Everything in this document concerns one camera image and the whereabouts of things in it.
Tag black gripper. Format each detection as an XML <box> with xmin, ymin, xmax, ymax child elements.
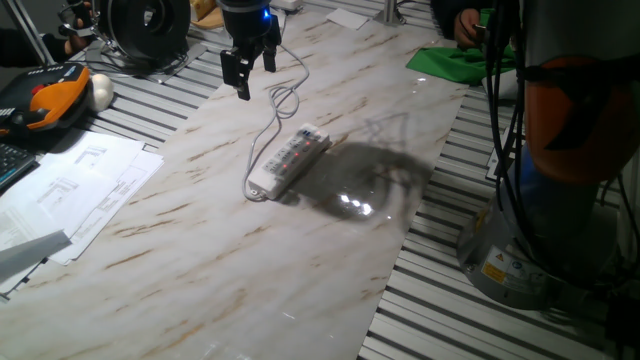
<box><xmin>218</xmin><ymin>0</ymin><xmax>282</xmax><ymax>101</ymax></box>

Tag white power strip red lights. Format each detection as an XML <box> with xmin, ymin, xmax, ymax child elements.
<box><xmin>247</xmin><ymin>122</ymin><xmax>332</xmax><ymax>201</ymax></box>

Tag black handheld device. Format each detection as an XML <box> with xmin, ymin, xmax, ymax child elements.
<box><xmin>57</xmin><ymin>0</ymin><xmax>96</xmax><ymax>37</ymax></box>

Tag dark sleeved bystander forearm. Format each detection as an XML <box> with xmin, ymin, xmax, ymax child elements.
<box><xmin>0</xmin><ymin>27</ymin><xmax>69</xmax><ymax>69</ymax></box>

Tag dark sleeved seated person forearm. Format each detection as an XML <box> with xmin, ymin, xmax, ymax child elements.
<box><xmin>430</xmin><ymin>0</ymin><xmax>471</xmax><ymax>39</ymax></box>

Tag bystander hand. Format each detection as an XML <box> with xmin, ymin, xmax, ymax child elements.
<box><xmin>63</xmin><ymin>2</ymin><xmax>96</xmax><ymax>54</ymax></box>

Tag seated person right hand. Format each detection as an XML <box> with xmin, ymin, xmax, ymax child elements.
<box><xmin>453</xmin><ymin>7</ymin><xmax>484</xmax><ymax>50</ymax></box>

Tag round wooden board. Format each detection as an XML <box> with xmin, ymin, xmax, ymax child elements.
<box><xmin>189</xmin><ymin>7</ymin><xmax>225</xmax><ymax>30</ymax></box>

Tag grey spool stand plate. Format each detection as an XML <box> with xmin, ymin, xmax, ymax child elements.
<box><xmin>84</xmin><ymin>39</ymin><xmax>209</xmax><ymax>84</ymax></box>

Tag small white paper card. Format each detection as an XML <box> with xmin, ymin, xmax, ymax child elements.
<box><xmin>325</xmin><ymin>7</ymin><xmax>370</xmax><ymax>31</ymax></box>

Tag black filament spool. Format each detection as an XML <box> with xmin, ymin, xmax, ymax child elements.
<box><xmin>97</xmin><ymin>0</ymin><xmax>192</xmax><ymax>69</ymax></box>

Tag white rounded plastic object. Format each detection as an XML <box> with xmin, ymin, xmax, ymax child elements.
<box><xmin>88</xmin><ymin>73</ymin><xmax>115</xmax><ymax>113</ymax></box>

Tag printed white paper sheet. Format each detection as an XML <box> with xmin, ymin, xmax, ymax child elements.
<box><xmin>49</xmin><ymin>149</ymin><xmax>165</xmax><ymax>266</ymax></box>
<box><xmin>0</xmin><ymin>130</ymin><xmax>146</xmax><ymax>251</ymax></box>

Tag green cloth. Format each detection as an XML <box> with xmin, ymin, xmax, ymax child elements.
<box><xmin>405</xmin><ymin>9</ymin><xmax>519</xmax><ymax>85</ymax></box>

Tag orange black teach pendant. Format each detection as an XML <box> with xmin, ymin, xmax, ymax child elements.
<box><xmin>0</xmin><ymin>62</ymin><xmax>92</xmax><ymax>139</ymax></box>

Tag marble pattern table mat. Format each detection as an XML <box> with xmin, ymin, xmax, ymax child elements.
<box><xmin>0</xmin><ymin>8</ymin><xmax>469</xmax><ymax>360</ymax></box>

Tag white grey pad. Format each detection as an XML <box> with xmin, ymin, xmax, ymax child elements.
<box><xmin>482</xmin><ymin>74</ymin><xmax>519</xmax><ymax>101</ymax></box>

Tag black keyboard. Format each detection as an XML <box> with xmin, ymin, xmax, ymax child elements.
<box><xmin>0</xmin><ymin>142</ymin><xmax>39</xmax><ymax>194</ymax></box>

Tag flat grey metal bar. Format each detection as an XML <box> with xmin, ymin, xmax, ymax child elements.
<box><xmin>0</xmin><ymin>229</ymin><xmax>73</xmax><ymax>284</ymax></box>

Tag grey power strip cable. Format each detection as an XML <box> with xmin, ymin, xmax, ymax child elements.
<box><xmin>241</xmin><ymin>9</ymin><xmax>311</xmax><ymax>203</ymax></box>

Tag upright aluminium post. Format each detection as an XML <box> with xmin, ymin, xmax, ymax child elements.
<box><xmin>373</xmin><ymin>0</ymin><xmax>407</xmax><ymax>27</ymax></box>

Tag slanted aluminium frame profile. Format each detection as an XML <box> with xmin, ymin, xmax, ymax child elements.
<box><xmin>4</xmin><ymin>0</ymin><xmax>56</xmax><ymax>66</ymax></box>

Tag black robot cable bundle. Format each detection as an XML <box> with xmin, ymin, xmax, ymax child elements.
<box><xmin>483</xmin><ymin>0</ymin><xmax>534</xmax><ymax>251</ymax></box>

